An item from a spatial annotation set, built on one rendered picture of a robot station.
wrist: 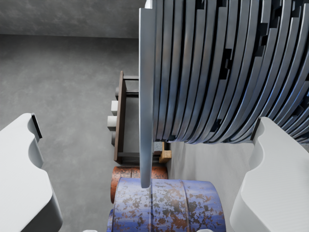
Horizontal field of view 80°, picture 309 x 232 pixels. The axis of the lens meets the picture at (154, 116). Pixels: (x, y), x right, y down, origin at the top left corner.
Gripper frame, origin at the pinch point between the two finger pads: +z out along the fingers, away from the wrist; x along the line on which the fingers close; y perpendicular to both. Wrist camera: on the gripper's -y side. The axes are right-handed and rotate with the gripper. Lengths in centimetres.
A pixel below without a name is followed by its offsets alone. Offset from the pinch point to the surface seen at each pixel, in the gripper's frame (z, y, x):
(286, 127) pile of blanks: 6.1, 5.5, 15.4
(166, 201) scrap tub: 41, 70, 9
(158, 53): 5.2, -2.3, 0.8
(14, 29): 467, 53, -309
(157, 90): 5.0, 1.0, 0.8
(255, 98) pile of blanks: 5.3, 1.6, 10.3
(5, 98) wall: 349, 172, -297
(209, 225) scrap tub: 32, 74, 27
